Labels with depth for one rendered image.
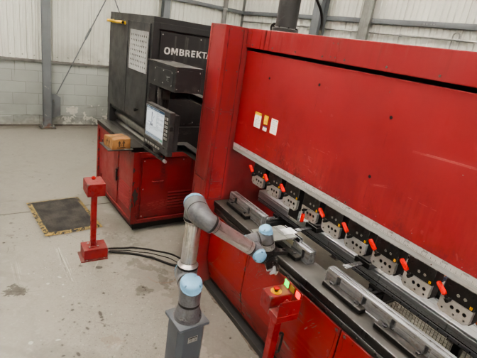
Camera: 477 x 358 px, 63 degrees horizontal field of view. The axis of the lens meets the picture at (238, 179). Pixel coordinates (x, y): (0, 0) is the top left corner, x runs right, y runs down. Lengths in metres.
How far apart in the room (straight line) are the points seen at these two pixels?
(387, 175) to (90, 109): 7.60
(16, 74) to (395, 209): 7.62
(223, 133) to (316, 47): 1.10
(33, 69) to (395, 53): 7.44
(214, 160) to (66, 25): 5.99
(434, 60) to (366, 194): 0.74
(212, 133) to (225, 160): 0.28
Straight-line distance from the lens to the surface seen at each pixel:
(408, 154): 2.07
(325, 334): 2.53
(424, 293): 2.14
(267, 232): 2.19
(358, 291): 2.41
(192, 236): 2.08
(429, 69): 2.03
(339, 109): 2.37
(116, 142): 4.11
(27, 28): 8.63
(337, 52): 2.40
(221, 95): 3.13
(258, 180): 2.99
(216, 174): 3.31
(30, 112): 8.83
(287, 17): 2.99
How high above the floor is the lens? 2.20
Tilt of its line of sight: 19 degrees down
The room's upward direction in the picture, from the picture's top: 9 degrees clockwise
